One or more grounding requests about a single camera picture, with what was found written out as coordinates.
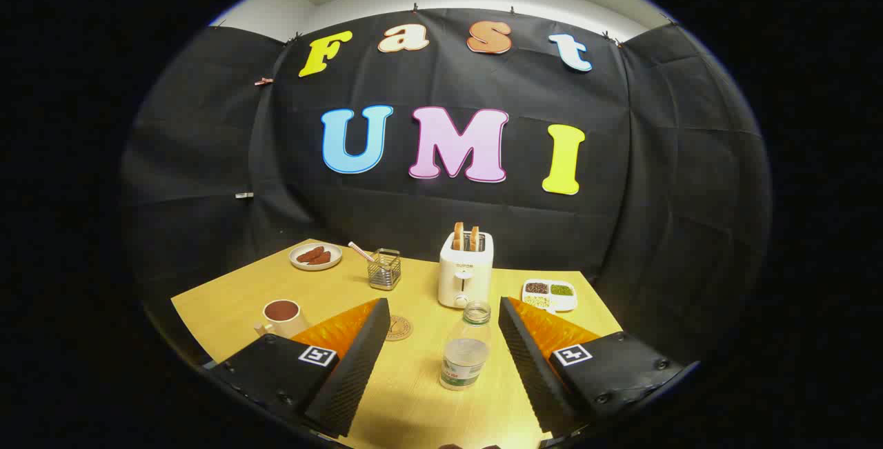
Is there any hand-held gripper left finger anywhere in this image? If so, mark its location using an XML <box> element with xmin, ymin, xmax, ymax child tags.
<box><xmin>204</xmin><ymin>297</ymin><xmax>392</xmax><ymax>439</ymax></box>

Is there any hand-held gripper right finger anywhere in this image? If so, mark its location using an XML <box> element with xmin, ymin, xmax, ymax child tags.
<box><xmin>498</xmin><ymin>296</ymin><xmax>701</xmax><ymax>439</ymax></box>

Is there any clear plastic juice bottle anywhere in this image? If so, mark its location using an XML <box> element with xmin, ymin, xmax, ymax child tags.
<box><xmin>439</xmin><ymin>301</ymin><xmax>493</xmax><ymax>392</ymax></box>

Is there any cream cup with handle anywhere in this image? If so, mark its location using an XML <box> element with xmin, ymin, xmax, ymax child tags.
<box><xmin>254</xmin><ymin>299</ymin><xmax>309</xmax><ymax>339</ymax></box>

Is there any white divided bean tray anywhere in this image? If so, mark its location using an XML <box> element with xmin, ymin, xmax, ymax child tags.
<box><xmin>521</xmin><ymin>279</ymin><xmax>578</xmax><ymax>313</ymax></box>

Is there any white toaster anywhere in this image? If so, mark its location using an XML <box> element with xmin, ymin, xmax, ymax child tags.
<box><xmin>437</xmin><ymin>231</ymin><xmax>495</xmax><ymax>310</ymax></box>

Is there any small white plate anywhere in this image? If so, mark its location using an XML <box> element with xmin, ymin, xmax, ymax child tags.
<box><xmin>288</xmin><ymin>242</ymin><xmax>343</xmax><ymax>271</ymax></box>

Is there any wooden table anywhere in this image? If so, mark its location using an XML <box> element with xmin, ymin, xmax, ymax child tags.
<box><xmin>170</xmin><ymin>239</ymin><xmax>624</xmax><ymax>449</ymax></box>

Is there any black backdrop cloth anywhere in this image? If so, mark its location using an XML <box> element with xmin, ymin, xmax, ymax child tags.
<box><xmin>121</xmin><ymin>8</ymin><xmax>772</xmax><ymax>367</ymax></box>

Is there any wire mesh holder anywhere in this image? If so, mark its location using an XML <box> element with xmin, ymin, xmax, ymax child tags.
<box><xmin>367</xmin><ymin>248</ymin><xmax>402</xmax><ymax>291</ymax></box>

